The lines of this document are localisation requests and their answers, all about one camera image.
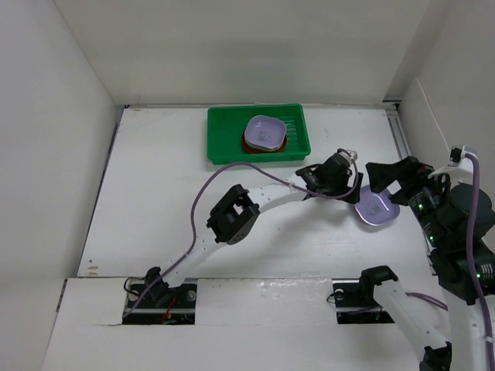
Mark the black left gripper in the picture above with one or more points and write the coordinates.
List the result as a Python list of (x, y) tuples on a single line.
[(353, 197)]

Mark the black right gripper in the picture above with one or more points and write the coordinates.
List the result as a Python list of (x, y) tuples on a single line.
[(412, 171)]

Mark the purple square plate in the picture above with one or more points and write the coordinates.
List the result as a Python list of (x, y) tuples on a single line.
[(376, 209), (265, 133)]

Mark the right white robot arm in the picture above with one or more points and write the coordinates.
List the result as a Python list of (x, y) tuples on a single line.
[(454, 214)]

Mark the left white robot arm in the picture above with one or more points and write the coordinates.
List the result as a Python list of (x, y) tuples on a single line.
[(232, 218)]

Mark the green plastic bin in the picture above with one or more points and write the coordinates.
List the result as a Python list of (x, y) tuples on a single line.
[(226, 126)]

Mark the right aluminium rail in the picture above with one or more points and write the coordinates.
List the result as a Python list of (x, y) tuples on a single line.
[(394, 120)]

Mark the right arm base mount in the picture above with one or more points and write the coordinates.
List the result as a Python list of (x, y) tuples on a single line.
[(353, 307)]

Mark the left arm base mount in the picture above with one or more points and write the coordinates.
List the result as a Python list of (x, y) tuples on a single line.
[(177, 308)]

